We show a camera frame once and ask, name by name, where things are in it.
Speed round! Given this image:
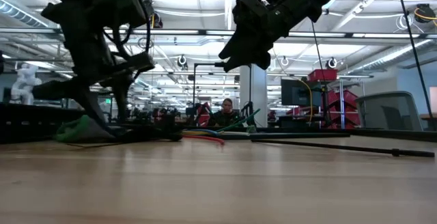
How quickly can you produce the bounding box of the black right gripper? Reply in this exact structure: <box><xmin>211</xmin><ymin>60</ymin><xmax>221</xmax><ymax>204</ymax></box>
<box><xmin>218</xmin><ymin>0</ymin><xmax>322</xmax><ymax>73</ymax></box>

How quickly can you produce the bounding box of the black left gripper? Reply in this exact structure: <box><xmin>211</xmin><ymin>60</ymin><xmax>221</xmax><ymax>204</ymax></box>
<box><xmin>32</xmin><ymin>1</ymin><xmax>156</xmax><ymax>136</ymax></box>

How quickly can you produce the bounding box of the grey black glove green cuff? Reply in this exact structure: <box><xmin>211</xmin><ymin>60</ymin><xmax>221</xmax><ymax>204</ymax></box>
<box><xmin>54</xmin><ymin>114</ymin><xmax>184</xmax><ymax>143</ymax></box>

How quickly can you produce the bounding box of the green cable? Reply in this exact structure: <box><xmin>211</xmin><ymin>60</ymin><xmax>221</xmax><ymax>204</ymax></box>
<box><xmin>216</xmin><ymin>109</ymin><xmax>261</xmax><ymax>132</ymax></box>

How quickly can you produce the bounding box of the red cable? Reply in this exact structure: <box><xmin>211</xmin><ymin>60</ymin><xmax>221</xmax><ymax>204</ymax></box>
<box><xmin>184</xmin><ymin>134</ymin><xmax>225</xmax><ymax>146</ymax></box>

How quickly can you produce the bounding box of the white building pillar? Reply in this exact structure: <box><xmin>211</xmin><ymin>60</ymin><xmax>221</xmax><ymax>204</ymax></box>
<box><xmin>240</xmin><ymin>64</ymin><xmax>268</xmax><ymax>126</ymax></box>

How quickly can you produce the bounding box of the black computer monitor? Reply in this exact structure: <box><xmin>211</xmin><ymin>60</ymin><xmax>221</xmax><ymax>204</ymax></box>
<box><xmin>281</xmin><ymin>79</ymin><xmax>324</xmax><ymax>107</ymax></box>

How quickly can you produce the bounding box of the red storage bin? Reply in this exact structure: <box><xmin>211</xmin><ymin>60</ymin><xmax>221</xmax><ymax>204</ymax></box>
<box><xmin>307</xmin><ymin>68</ymin><xmax>339</xmax><ymax>83</ymax></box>

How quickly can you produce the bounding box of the white robot figure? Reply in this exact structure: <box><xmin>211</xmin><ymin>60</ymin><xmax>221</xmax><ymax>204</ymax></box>
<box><xmin>9</xmin><ymin>63</ymin><xmax>43</xmax><ymax>105</ymax></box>

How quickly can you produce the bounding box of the red shelf bins rack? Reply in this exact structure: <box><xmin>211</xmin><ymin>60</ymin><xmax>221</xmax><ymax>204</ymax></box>
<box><xmin>322</xmin><ymin>89</ymin><xmax>362</xmax><ymax>129</ymax></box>

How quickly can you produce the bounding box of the grey mesh office chair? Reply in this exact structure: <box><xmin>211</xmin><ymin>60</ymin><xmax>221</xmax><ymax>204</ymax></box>
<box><xmin>354</xmin><ymin>90</ymin><xmax>425</xmax><ymax>132</ymax></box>

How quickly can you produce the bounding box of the thin black hanging cable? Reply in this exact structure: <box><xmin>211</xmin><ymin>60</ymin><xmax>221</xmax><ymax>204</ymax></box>
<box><xmin>311</xmin><ymin>20</ymin><xmax>331</xmax><ymax>126</ymax></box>

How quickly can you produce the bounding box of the yellow hanging hose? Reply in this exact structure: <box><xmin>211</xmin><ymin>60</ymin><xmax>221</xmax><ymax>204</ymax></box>
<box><xmin>298</xmin><ymin>79</ymin><xmax>314</xmax><ymax>123</ymax></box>

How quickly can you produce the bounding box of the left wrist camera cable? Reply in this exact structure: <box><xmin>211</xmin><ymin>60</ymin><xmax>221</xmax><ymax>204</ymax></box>
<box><xmin>102</xmin><ymin>0</ymin><xmax>153</xmax><ymax>63</ymax></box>

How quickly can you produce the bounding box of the black ceiling cable reel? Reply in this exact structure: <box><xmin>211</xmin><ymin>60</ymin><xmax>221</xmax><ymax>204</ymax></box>
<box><xmin>414</xmin><ymin>3</ymin><xmax>437</xmax><ymax>24</ymax></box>
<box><xmin>146</xmin><ymin>0</ymin><xmax>164</xmax><ymax>29</ymax></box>

